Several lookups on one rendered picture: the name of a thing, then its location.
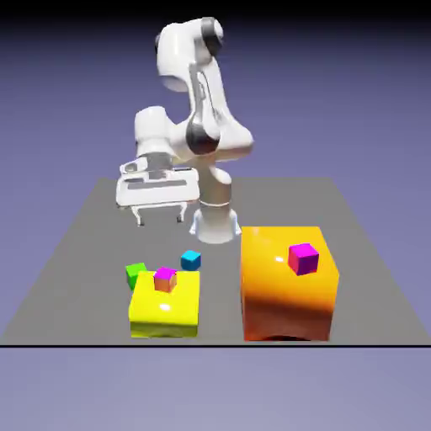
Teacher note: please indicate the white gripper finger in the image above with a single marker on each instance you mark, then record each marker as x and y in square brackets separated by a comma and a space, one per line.
[138, 216]
[180, 211]

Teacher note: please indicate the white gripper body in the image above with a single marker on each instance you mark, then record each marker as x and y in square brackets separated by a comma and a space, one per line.
[156, 190]

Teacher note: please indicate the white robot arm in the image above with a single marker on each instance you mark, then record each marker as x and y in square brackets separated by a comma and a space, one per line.
[207, 101]

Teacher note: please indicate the small cyan cube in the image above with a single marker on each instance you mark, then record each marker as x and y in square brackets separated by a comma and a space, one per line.
[191, 260]

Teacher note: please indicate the small green cube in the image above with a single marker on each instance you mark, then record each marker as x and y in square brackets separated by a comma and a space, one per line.
[134, 272]

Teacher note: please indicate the small magenta cube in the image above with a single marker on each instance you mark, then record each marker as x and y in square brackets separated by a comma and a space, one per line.
[165, 279]
[303, 259]

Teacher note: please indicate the large yellow box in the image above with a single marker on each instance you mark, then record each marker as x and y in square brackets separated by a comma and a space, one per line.
[165, 308]

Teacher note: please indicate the large orange box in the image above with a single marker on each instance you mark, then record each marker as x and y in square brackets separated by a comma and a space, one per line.
[286, 289]

